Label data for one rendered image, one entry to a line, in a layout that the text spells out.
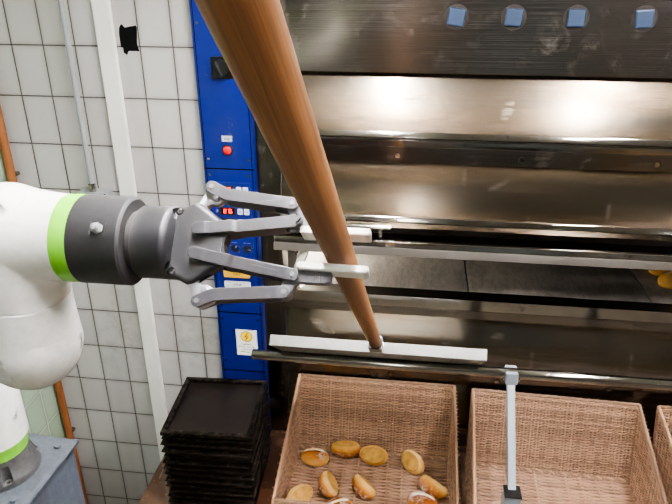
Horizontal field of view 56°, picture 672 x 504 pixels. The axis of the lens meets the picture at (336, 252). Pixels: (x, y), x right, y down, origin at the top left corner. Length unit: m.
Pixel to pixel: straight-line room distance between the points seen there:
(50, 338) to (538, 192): 1.53
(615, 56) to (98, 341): 1.92
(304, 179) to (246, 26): 0.16
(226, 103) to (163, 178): 0.34
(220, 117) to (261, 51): 1.68
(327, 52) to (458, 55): 0.36
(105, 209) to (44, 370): 0.20
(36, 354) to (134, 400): 1.84
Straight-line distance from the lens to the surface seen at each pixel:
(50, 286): 0.73
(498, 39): 1.85
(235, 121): 1.93
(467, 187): 1.95
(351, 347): 1.63
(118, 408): 2.64
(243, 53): 0.26
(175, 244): 0.66
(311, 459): 2.28
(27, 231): 0.69
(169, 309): 2.29
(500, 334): 2.19
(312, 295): 2.12
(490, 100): 1.89
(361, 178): 1.95
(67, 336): 0.76
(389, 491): 2.23
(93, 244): 0.66
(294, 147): 0.35
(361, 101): 1.88
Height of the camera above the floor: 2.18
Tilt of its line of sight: 25 degrees down
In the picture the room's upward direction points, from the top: straight up
